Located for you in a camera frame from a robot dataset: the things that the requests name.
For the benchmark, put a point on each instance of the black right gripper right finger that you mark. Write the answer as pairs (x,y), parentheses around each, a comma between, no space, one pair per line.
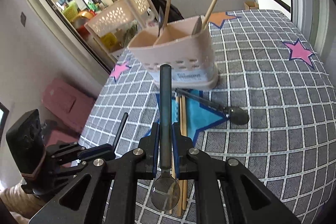
(186,165)

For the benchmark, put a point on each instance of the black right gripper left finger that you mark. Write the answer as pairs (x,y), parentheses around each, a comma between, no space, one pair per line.
(147,166)

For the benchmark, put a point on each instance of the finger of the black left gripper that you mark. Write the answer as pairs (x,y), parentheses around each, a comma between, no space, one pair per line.
(104,152)

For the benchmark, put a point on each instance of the black handled spoon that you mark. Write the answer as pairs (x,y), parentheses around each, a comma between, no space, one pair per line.
(165,193)

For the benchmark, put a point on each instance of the wooden spatula stick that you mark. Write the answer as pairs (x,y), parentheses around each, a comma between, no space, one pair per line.
(167,10)

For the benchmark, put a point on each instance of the wooden chopstick left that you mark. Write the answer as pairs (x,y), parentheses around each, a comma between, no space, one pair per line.
(176,132)

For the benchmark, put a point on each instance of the pink cushioned stool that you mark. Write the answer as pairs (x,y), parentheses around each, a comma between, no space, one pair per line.
(69,105)

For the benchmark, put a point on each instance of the black spoon on table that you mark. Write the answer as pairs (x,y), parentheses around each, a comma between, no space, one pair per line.
(235,114)

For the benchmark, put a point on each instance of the beige plastic utensil caddy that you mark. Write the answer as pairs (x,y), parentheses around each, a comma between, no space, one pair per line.
(186,46)

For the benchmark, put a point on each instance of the beige perforated storage rack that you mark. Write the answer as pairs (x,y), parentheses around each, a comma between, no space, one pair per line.
(118,18)

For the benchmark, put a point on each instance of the grey checked tablecloth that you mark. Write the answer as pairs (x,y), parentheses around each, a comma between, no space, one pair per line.
(289,142)

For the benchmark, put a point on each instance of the cardboard box on floor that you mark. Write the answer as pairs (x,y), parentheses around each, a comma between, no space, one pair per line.
(251,5)

